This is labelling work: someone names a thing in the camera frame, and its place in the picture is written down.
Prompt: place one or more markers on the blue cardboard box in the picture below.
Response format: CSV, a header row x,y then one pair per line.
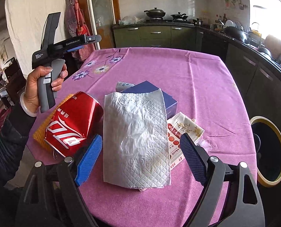
x,y
171,104

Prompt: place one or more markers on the white bangle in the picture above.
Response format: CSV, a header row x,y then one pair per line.
x,y
24,106

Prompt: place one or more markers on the white hanging sheet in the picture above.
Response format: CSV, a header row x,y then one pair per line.
x,y
32,16

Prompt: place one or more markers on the pink floral tablecloth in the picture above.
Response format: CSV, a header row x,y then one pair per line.
x,y
178,75

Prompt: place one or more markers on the pink paper packet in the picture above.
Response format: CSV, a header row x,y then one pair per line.
x,y
140,189

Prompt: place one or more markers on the purple checkered apron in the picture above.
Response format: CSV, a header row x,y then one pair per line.
x,y
70,21

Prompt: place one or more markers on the crushed red soda can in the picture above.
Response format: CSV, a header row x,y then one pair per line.
x,y
76,115

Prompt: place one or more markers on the hanging kitchen utensils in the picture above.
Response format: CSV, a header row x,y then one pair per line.
x,y
235,1

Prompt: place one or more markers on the small steel pot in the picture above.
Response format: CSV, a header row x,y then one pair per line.
x,y
198,21

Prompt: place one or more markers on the red white seasoning packet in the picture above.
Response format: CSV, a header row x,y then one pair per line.
x,y
185,125

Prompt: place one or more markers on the red checkered apron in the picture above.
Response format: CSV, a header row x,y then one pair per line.
x,y
83,37

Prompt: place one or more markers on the black lidded wok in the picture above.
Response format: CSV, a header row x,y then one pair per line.
x,y
155,13

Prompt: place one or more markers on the black cooking pot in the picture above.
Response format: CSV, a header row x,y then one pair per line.
x,y
264,52

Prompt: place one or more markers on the black yellow-rimmed trash bin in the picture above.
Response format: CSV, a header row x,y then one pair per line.
x,y
270,165

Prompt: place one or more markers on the white paper napkin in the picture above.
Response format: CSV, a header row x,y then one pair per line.
x,y
135,134

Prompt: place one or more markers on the dark lower cabinets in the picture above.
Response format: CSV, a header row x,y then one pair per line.
x,y
249,63

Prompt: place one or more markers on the wooden cutting board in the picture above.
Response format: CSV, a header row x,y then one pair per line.
x,y
273,43

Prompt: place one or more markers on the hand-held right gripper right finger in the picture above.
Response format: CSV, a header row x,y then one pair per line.
x,y
194,158

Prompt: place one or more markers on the person's left forearm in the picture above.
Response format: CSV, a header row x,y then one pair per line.
x,y
10,141

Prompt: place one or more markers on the orange woven mat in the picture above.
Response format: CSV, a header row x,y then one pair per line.
x,y
40,132

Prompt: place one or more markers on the bright window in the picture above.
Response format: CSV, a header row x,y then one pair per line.
x,y
272,9

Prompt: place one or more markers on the dish rack with plates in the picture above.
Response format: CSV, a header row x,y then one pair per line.
x,y
231,25

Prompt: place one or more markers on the black lidded frying pan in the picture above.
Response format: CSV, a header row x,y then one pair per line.
x,y
179,16

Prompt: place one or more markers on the blue white wrapper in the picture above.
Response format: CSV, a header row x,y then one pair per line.
x,y
124,85

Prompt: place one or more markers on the glass sliding door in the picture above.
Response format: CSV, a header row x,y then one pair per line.
x,y
100,16

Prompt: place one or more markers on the large black wok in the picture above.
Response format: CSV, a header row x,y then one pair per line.
x,y
233,33

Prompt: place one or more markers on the dark kitchen countertop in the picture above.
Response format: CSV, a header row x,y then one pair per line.
x,y
268,62

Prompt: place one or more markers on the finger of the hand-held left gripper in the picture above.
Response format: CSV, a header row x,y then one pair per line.
x,y
92,39

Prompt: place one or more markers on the green lower cabinets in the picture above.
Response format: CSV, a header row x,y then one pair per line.
x,y
154,36

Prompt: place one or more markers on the crumpled plastic bag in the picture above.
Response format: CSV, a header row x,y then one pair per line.
x,y
131,20

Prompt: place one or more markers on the wooden rolling pin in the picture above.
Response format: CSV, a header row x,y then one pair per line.
x,y
218,29

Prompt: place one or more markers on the row of condiment bottles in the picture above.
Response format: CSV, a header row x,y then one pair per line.
x,y
220,19

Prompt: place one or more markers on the person's left hand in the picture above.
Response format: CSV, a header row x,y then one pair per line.
x,y
33,87

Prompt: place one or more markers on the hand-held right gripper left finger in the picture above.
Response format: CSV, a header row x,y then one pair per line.
x,y
89,158

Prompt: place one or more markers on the gas stove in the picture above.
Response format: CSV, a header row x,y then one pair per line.
x,y
168,21

